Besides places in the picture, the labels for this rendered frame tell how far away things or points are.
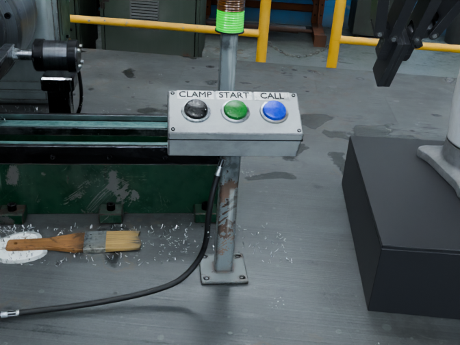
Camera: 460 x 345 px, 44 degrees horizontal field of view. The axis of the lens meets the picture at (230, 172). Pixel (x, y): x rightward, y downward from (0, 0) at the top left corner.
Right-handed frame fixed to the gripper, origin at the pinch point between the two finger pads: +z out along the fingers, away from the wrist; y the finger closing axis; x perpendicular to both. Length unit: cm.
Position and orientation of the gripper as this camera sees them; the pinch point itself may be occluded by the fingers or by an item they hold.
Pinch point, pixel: (390, 57)
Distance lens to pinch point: 69.7
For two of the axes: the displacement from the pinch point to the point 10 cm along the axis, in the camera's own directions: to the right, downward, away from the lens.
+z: -1.0, 5.5, 8.3
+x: 0.7, 8.4, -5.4
